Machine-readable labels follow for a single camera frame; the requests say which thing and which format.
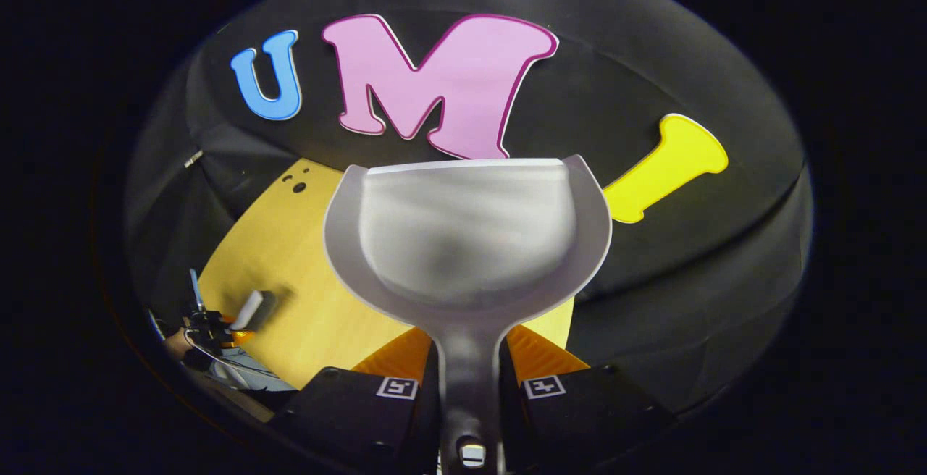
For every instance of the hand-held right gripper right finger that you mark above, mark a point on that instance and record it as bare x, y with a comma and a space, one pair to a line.
586, 410

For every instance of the grey dustpan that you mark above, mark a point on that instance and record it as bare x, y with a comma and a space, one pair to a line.
463, 229

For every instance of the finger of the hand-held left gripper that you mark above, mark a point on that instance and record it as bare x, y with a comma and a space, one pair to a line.
241, 331

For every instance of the silver cloth clip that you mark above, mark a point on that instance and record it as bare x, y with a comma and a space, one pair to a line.
193, 159

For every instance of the small grey broom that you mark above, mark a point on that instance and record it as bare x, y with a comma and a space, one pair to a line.
250, 310

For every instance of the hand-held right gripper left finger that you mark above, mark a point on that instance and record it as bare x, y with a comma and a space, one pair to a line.
362, 406

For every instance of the wooden desktop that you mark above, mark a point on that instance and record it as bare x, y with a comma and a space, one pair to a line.
290, 243

